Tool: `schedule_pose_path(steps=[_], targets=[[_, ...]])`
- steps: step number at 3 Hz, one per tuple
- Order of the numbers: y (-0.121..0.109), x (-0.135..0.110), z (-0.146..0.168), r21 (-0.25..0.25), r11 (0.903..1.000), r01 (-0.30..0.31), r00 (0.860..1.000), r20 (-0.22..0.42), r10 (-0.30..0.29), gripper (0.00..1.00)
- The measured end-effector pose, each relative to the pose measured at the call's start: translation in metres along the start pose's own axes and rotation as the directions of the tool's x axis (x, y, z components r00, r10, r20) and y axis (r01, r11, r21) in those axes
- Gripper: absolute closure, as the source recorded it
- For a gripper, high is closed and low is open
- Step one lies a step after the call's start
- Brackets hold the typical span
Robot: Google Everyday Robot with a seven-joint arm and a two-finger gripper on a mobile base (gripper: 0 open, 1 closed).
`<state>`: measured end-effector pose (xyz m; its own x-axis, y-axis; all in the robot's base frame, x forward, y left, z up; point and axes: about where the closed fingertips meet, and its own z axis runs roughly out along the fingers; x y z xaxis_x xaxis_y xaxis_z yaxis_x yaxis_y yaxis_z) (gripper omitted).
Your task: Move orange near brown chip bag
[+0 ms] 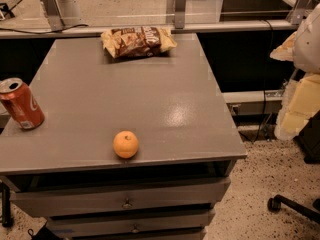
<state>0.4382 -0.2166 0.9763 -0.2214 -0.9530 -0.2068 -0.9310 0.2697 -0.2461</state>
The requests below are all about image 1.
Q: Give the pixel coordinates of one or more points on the brown chip bag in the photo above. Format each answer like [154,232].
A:
[144,41]

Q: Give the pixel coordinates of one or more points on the red soda can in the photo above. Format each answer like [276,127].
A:
[18,100]

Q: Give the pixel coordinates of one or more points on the left metal bracket post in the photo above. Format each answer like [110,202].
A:
[53,14]

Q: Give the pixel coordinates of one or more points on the grey metal rail frame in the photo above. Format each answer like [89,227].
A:
[83,30]

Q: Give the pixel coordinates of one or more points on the grey drawer cabinet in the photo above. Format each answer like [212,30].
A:
[171,103]

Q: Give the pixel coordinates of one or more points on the right metal bracket post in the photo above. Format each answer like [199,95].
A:
[297,13]

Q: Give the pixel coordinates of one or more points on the orange fruit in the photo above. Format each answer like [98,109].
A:
[125,144]

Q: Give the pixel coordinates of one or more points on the metal bracket post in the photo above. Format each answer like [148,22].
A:
[179,13]
[297,13]
[53,14]

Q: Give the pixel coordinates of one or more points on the grey drawer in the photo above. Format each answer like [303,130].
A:
[122,197]
[132,224]

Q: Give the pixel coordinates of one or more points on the black office chair base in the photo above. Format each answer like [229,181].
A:
[274,205]

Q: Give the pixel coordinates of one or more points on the middle grey drawer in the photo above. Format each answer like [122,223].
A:
[132,224]

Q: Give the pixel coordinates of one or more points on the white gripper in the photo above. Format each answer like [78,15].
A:
[309,45]

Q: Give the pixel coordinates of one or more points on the black stand leg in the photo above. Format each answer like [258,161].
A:
[6,219]

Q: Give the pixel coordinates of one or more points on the top grey drawer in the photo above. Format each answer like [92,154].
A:
[122,197]

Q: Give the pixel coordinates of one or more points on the middle metal bracket post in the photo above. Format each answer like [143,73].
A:
[179,13]

